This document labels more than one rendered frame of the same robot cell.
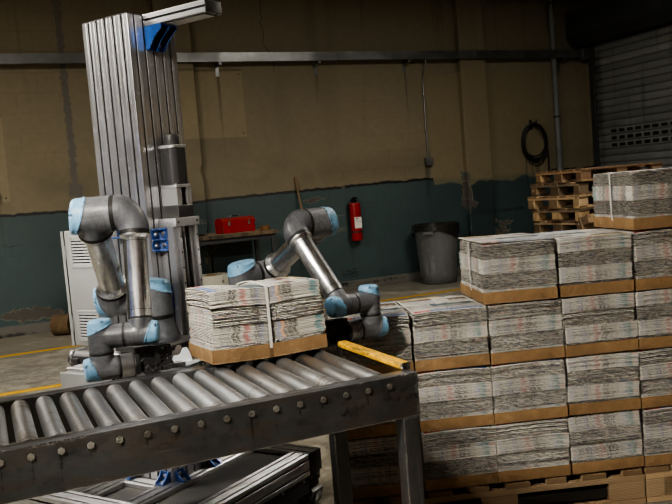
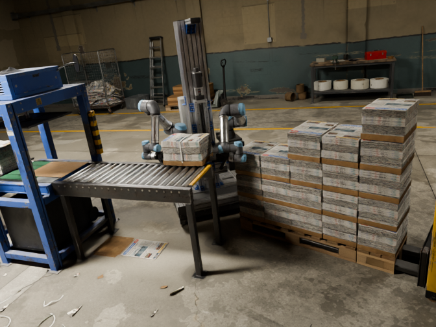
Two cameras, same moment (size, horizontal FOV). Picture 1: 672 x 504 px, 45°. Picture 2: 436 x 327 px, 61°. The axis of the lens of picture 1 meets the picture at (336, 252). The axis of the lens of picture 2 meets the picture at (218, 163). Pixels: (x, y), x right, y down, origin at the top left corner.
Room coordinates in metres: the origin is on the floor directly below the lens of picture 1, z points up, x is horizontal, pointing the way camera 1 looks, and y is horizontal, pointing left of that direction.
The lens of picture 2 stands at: (0.55, -2.17, 1.92)
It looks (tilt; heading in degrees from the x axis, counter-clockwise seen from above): 20 degrees down; 45
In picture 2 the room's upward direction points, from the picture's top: 6 degrees counter-clockwise
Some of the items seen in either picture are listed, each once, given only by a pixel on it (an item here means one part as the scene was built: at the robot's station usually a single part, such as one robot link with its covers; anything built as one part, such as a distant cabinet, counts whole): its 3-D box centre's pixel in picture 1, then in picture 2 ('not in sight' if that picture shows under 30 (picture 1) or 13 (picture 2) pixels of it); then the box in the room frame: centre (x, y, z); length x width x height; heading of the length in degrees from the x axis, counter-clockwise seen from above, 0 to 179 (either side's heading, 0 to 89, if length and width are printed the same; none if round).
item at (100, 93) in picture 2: not in sight; (95, 82); (5.76, 7.63, 0.85); 1.21 x 0.83 x 1.71; 114
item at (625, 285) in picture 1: (579, 282); (348, 155); (3.22, -0.97, 0.86); 0.38 x 0.29 x 0.04; 4
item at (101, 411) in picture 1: (102, 413); (120, 175); (2.10, 0.65, 0.77); 0.47 x 0.05 x 0.05; 24
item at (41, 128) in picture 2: not in sight; (52, 156); (2.02, 1.91, 0.77); 0.09 x 0.09 x 1.55; 24
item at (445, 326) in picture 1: (481, 401); (300, 194); (3.18, -0.53, 0.42); 1.17 x 0.39 x 0.83; 95
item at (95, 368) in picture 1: (102, 367); (147, 156); (2.49, 0.76, 0.82); 0.11 x 0.08 x 0.09; 113
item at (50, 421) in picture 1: (51, 422); (108, 174); (2.05, 0.77, 0.77); 0.47 x 0.05 x 0.05; 24
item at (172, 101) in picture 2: not in sight; (191, 96); (7.09, 5.15, 0.28); 1.20 x 0.83 x 0.57; 114
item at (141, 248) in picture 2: not in sight; (145, 248); (2.14, 0.56, 0.00); 0.37 x 0.28 x 0.01; 114
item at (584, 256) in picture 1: (577, 261); (348, 145); (3.22, -0.96, 0.95); 0.38 x 0.29 x 0.23; 4
